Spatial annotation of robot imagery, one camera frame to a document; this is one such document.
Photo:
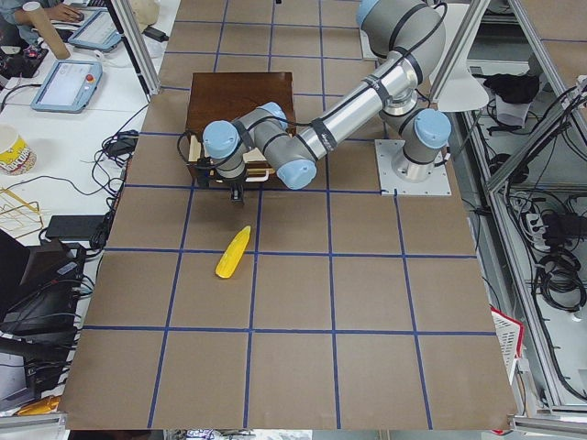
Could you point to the wooden drawer with brown front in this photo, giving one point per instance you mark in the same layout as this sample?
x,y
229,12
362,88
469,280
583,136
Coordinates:
x,y
255,162

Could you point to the blue teach pendant near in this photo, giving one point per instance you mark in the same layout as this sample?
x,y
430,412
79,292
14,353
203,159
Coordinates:
x,y
69,87

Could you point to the cardboard tube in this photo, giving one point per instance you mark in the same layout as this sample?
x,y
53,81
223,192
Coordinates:
x,y
41,22

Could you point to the red white plastic basket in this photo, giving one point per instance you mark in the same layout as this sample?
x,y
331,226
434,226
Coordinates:
x,y
510,334

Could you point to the white chair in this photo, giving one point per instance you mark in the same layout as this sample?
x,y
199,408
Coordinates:
x,y
454,89

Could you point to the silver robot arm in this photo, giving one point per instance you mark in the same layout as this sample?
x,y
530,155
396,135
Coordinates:
x,y
409,37

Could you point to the blue teach pendant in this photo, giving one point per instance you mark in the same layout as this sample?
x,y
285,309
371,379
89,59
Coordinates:
x,y
69,87
97,32

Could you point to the white metal drawer handle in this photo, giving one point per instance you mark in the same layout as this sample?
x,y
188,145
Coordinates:
x,y
258,177

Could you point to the white popcorn paper cup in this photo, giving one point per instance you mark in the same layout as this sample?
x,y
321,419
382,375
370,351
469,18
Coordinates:
x,y
16,156

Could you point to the yellow plastic corn cob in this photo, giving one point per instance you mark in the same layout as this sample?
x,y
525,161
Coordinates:
x,y
233,254

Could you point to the person's hand on mouse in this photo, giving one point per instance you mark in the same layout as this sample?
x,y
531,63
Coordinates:
x,y
64,13

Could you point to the dark brown wooden cabinet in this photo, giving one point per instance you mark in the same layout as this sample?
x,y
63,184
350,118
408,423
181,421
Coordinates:
x,y
228,95

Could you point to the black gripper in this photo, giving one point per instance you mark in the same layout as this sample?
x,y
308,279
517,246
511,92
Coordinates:
x,y
234,183

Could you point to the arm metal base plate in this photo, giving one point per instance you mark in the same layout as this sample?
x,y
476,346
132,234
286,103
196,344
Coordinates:
x,y
399,176

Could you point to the blue teach pendant far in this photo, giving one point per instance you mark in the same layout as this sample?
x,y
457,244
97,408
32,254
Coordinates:
x,y
97,32

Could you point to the gold wire rack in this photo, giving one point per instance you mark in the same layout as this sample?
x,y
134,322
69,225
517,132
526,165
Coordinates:
x,y
19,218

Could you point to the black power adapter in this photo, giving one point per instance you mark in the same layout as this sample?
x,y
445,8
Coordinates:
x,y
155,34

